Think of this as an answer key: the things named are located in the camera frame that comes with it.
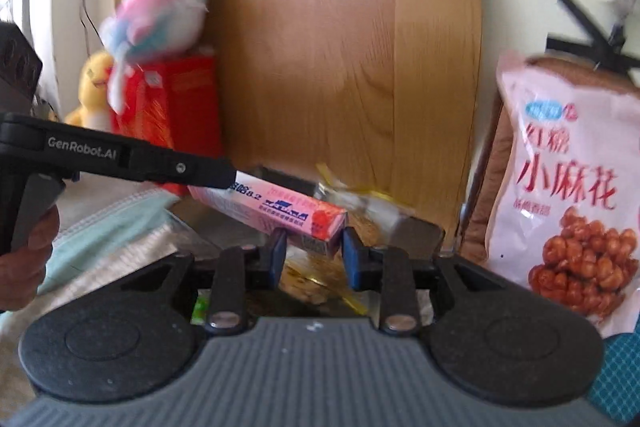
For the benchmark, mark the yellow duck plush toy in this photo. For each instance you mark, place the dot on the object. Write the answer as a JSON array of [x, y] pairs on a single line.
[[93, 111]]

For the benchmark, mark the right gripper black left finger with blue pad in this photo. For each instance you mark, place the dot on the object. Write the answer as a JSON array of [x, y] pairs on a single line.
[[239, 269]]

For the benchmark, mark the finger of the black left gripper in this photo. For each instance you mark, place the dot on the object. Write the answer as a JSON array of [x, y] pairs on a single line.
[[163, 165]]

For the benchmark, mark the red gift bag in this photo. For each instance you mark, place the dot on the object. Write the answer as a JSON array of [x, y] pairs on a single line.
[[173, 103]]

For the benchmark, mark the pink fried twist snack bag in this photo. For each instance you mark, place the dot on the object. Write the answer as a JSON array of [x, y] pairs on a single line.
[[566, 220]]

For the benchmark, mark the brown wooden headboard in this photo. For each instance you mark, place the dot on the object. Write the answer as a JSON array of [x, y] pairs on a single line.
[[381, 91]]

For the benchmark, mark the patterned beige green blanket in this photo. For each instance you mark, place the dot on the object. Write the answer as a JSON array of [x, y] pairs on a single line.
[[109, 229]]

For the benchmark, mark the pink blue plush toy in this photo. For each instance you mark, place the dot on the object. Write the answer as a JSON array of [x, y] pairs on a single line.
[[142, 31]]

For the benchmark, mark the teal patterned bedsheet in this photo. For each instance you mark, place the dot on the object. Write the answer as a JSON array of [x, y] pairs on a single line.
[[615, 392]]

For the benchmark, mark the pink rectangular snack box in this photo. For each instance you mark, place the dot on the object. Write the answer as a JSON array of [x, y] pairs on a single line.
[[312, 225]]

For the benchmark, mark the person's left hand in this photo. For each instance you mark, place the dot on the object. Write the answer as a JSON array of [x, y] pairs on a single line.
[[24, 270]]

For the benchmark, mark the clear gold snack packet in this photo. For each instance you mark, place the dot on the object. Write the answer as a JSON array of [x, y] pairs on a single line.
[[321, 282]]

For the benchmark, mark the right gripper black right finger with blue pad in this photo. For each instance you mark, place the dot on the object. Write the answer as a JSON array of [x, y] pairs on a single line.
[[388, 271]]

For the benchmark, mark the black cardboard box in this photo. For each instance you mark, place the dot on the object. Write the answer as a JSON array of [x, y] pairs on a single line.
[[210, 231]]

